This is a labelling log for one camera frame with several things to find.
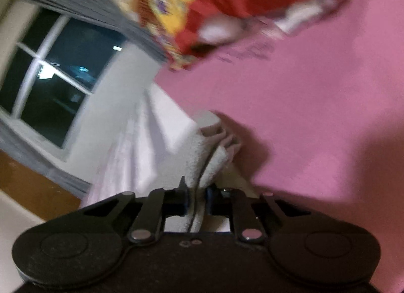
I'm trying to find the striped purple pink bedsheet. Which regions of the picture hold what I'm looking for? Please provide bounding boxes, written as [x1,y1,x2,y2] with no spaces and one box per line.
[80,0,404,293]

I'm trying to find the colourful red folded blanket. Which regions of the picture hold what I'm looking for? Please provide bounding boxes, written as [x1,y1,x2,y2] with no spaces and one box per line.
[120,0,346,70]

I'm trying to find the grey sweat pants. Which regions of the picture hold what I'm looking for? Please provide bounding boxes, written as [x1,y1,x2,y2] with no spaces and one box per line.
[162,111,241,233]

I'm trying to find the grey curtain right side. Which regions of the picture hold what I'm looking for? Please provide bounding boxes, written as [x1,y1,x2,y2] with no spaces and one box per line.
[28,0,166,63]

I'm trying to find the grey curtain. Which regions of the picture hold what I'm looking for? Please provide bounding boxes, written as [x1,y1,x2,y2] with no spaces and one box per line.
[1,120,91,199]
[28,0,166,63]

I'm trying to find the grey curtain left side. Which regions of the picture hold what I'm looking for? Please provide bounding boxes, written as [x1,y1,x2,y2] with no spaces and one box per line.
[1,120,91,199]

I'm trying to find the window with white frame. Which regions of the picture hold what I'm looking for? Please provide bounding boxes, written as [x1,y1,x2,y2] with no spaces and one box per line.
[1,9,125,150]

